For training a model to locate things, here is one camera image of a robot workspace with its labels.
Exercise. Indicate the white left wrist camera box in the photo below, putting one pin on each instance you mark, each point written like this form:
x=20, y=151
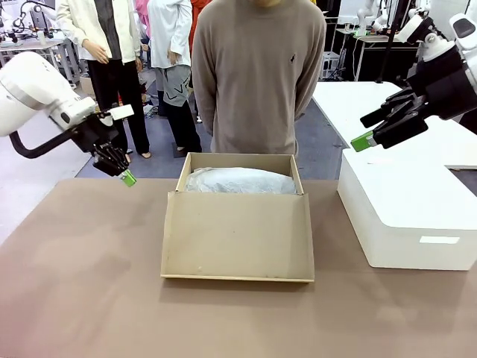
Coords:
x=121, y=112

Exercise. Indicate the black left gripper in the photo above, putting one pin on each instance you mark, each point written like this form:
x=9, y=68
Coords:
x=98, y=132

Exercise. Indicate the person in beige sweater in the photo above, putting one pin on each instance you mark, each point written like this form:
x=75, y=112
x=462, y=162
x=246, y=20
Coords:
x=257, y=67

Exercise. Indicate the white tissue wrapping paper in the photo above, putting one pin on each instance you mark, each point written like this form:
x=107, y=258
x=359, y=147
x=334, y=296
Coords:
x=242, y=181

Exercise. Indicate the mannequin in white shirt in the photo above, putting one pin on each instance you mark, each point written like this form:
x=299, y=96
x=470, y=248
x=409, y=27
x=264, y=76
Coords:
x=169, y=33

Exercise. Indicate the black stand pole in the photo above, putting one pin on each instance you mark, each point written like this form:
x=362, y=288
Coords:
x=389, y=41

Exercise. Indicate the white side table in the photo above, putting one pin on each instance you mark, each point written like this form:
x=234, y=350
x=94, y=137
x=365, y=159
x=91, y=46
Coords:
x=354, y=100

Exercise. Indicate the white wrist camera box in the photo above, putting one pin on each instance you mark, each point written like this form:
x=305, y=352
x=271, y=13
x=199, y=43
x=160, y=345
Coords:
x=121, y=112
x=414, y=28

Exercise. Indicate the background work table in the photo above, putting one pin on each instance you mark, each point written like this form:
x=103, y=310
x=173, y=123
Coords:
x=369, y=52

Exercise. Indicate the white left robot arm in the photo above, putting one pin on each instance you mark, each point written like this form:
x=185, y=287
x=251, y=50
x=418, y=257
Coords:
x=26, y=89

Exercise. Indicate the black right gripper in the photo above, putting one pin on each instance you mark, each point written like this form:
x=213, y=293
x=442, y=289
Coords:
x=447, y=85

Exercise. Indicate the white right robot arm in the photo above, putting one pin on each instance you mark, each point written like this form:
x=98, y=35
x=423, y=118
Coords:
x=466, y=33

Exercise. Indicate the brown cardboard shoe box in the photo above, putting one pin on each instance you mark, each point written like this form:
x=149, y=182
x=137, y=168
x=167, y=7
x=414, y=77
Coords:
x=238, y=235

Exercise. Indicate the pink garment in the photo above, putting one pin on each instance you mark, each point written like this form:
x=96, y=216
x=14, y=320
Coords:
x=141, y=15

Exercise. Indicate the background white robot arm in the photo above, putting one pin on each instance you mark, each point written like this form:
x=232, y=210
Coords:
x=367, y=15

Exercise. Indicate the background grey lab table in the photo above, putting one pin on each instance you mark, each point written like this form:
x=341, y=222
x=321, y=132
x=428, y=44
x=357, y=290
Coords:
x=33, y=48

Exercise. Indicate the white box lid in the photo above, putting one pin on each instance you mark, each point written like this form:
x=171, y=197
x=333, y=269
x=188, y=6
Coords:
x=410, y=201

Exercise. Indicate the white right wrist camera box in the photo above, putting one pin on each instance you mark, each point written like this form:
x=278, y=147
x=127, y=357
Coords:
x=414, y=28

